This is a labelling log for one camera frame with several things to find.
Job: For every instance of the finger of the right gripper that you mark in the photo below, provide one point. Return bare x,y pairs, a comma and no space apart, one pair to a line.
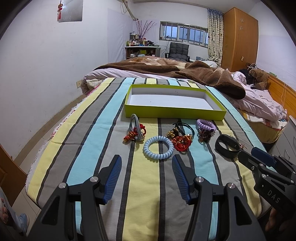
253,164
263,156

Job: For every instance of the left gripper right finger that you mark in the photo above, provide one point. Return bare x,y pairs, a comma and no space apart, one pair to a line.
218,208

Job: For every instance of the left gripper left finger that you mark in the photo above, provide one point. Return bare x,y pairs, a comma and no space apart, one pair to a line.
57,220

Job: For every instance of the black wristband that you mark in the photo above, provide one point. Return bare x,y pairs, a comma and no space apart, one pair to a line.
228,146

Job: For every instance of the black cord red charm tie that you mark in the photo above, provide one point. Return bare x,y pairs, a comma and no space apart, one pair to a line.
181,141

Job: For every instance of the red knot ornament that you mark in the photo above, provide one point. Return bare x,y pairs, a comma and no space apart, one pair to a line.
137,133

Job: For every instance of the person's hand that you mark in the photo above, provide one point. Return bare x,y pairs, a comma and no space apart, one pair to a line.
274,221

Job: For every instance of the pink bed sheet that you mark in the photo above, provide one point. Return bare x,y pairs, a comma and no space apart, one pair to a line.
256,102

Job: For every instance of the brown teddy bear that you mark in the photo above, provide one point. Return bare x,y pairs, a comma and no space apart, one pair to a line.
261,78

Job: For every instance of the green shallow cardboard tray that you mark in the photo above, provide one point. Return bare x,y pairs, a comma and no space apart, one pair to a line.
169,101

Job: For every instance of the brown fleece blanket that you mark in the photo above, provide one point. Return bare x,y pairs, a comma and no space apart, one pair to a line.
197,71

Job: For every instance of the striped bed cover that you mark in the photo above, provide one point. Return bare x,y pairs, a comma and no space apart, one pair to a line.
146,204

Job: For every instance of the black office chair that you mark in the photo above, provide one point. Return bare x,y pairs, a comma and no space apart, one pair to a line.
178,51

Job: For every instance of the wooden wardrobe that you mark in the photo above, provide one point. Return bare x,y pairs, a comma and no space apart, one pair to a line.
240,40

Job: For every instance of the floral curtain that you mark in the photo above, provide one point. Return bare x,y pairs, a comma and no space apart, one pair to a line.
215,35

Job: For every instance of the barred window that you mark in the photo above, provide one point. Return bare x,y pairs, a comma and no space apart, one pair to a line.
178,32

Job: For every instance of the cluttered desk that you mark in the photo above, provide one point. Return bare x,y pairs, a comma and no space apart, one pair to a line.
134,51

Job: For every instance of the purple branch vase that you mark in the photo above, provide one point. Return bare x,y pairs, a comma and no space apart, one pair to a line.
143,28

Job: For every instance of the silver wall poster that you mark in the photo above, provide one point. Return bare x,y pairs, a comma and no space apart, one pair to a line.
70,11

